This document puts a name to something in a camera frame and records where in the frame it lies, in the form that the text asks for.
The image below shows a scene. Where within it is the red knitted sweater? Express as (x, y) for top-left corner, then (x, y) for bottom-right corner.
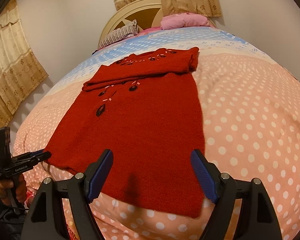
(45, 47), (205, 218)

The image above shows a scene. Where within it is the person's left hand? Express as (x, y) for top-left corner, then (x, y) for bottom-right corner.
(0, 173), (27, 206)

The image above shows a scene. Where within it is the beige side curtain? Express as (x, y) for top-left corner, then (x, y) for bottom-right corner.
(0, 0), (48, 128)

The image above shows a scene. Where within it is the striped pillow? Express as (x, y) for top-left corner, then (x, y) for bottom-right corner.
(98, 20), (139, 50)

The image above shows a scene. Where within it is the pink bed sheet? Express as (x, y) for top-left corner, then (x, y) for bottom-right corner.
(138, 27), (161, 36)

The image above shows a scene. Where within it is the cream wooden headboard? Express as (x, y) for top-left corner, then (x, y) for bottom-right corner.
(98, 0), (164, 44)

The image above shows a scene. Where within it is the pink folded blanket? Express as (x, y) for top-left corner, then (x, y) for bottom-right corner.
(160, 12), (210, 30)

